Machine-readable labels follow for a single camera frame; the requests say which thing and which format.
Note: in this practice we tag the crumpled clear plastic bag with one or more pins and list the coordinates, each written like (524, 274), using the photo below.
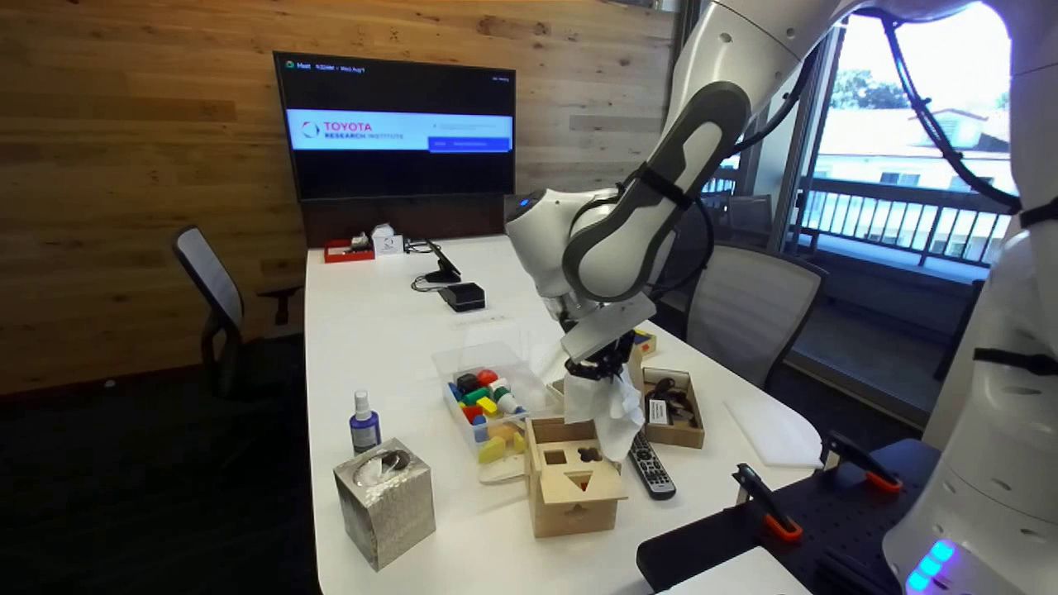
(502, 467)

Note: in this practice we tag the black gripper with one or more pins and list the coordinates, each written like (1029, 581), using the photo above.
(603, 359)

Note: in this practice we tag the yellow toy block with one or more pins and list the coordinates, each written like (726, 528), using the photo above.
(498, 440)

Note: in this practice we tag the hand sanitizer bottle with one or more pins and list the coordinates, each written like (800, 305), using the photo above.
(366, 429)

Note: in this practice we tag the wall mounted TV screen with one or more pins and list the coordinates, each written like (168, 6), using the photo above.
(398, 135)

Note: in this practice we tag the dark brown low cabinet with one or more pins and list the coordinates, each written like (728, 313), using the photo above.
(401, 219)

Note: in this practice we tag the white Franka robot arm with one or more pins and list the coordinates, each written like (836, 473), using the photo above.
(616, 244)

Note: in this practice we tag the black TV remote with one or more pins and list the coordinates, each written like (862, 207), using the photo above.
(653, 472)

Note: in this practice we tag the grey office chair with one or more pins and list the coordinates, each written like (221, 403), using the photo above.
(762, 316)
(209, 275)

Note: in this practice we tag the black puck device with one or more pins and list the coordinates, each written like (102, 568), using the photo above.
(464, 298)

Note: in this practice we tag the wooden shape sorter box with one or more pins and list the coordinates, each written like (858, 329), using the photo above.
(574, 483)

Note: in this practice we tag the clear bin of coloured blocks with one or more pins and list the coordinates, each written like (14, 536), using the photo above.
(484, 392)

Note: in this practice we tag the black parts in cardboard box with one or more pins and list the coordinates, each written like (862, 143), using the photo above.
(681, 406)

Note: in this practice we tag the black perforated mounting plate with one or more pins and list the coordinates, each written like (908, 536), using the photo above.
(705, 540)

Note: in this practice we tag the white foam sheet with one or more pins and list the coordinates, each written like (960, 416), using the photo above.
(776, 430)

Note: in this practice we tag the red flat box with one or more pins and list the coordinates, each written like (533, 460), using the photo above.
(349, 255)

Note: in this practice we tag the dark balcony railing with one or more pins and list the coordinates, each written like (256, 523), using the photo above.
(902, 225)

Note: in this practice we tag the grey tissue box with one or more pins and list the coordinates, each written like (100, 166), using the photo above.
(385, 514)

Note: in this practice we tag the open cardboard box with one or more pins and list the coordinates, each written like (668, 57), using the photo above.
(687, 430)

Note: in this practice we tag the blue and orange book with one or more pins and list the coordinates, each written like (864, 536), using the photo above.
(644, 346)

